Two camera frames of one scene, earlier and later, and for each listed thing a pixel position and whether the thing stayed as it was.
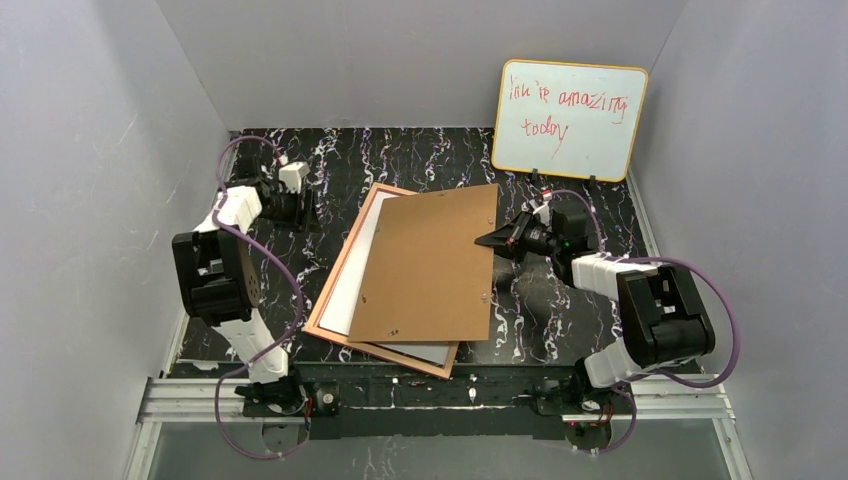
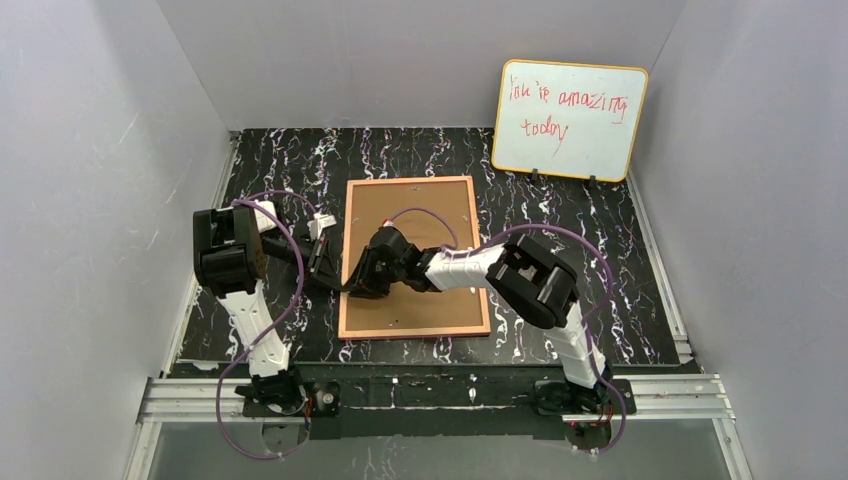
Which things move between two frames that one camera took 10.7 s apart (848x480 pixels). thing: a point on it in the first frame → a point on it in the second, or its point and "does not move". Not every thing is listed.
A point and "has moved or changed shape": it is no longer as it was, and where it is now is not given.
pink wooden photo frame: x=313 y=327 → x=399 y=333
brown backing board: x=427 y=278 has moved or changed shape
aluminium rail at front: x=699 y=397 does not move
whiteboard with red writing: x=569 y=120 does not move
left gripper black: x=295 y=206 → x=322 y=263
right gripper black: x=515 y=235 → x=370 y=277
